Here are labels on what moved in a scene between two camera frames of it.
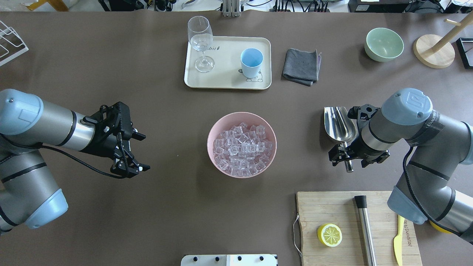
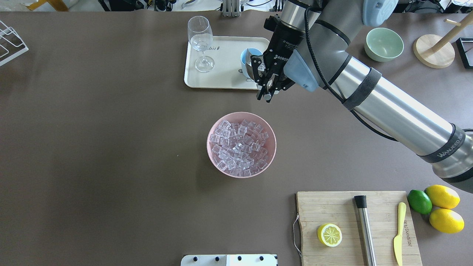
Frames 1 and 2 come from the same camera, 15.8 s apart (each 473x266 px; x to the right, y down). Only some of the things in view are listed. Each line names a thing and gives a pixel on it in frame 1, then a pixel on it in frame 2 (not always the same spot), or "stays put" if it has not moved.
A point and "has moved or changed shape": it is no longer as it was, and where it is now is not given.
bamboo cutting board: [315, 208] stays put
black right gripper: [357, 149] -> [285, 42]
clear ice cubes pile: [242, 150] has moved or changed shape
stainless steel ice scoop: [340, 126] -> [249, 68]
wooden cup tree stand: [433, 51] stays put
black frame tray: [465, 46] stays put
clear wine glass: [201, 36] stays put
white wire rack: [12, 45] stays put
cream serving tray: [226, 51] stays put
